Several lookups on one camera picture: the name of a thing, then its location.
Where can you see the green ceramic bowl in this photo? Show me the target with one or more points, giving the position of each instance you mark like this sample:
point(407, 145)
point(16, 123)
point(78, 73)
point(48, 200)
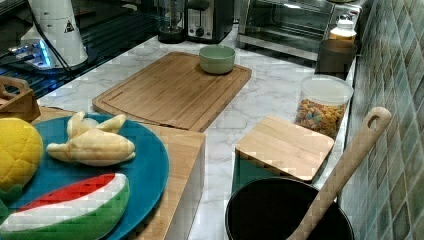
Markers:
point(217, 59)

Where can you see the wooden spoon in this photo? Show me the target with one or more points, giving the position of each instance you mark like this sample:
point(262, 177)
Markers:
point(372, 127)

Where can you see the plush watermelon slice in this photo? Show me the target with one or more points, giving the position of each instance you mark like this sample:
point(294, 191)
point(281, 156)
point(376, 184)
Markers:
point(86, 210)

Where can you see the plush yellow lemon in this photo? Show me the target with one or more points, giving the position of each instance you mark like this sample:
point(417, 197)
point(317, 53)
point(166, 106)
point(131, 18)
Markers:
point(21, 150)

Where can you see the clear cereal jar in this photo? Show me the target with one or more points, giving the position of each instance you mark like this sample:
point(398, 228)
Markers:
point(322, 103)

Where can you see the black utensil pot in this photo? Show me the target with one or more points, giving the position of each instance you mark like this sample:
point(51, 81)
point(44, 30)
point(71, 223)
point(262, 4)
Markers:
point(272, 208)

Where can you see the dark metal cup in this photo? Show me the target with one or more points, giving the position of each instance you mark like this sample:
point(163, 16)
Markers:
point(335, 58)

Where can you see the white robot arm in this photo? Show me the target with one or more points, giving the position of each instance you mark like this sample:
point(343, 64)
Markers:
point(54, 33)

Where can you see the blue round plate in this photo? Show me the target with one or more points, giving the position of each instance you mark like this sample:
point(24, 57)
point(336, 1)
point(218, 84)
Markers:
point(147, 173)

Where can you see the large bamboo cutting board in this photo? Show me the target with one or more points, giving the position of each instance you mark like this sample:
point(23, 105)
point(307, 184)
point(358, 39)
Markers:
point(173, 91)

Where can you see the white-capped seasoning bottle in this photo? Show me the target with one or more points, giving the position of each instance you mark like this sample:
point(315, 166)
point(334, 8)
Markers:
point(344, 31)

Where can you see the black two-slot toaster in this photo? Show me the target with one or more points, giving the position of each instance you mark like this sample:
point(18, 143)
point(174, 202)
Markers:
point(209, 21)

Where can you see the teal box with bamboo lid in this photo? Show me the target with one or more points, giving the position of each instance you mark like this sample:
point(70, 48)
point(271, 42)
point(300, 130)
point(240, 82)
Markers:
point(276, 147)

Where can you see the stainless toaster oven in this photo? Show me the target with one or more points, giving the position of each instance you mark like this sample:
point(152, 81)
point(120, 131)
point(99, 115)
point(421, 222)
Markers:
point(293, 27)

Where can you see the plush peeled banana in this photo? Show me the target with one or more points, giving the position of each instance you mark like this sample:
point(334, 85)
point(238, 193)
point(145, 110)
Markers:
point(92, 143)

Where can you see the wooden tea box organizer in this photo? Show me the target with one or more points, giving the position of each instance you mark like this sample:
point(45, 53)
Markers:
point(18, 99)

